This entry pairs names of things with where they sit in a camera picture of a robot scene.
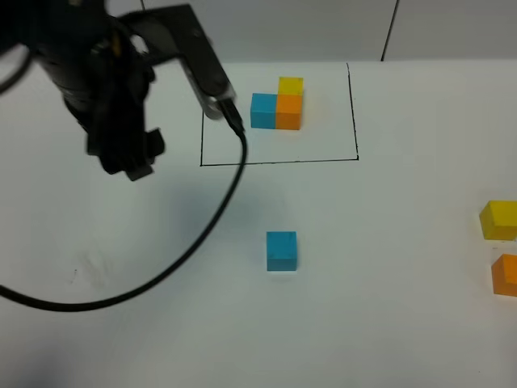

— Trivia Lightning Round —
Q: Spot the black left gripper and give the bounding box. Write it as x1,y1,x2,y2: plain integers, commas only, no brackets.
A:
86,65,166,181

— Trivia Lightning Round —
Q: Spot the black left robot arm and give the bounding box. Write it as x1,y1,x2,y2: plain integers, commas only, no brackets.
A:
1,1,165,181

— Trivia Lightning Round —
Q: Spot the blue template cube block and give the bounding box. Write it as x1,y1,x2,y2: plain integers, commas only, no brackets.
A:
250,93,277,129

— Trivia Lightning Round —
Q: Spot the yellow template cube block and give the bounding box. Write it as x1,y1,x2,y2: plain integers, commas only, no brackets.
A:
278,77,304,96

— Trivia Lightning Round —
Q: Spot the orange template cube block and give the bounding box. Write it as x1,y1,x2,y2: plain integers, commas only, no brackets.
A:
275,94,303,130

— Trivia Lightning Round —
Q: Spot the black camera cable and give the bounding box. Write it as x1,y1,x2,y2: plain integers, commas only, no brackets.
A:
0,99,248,313

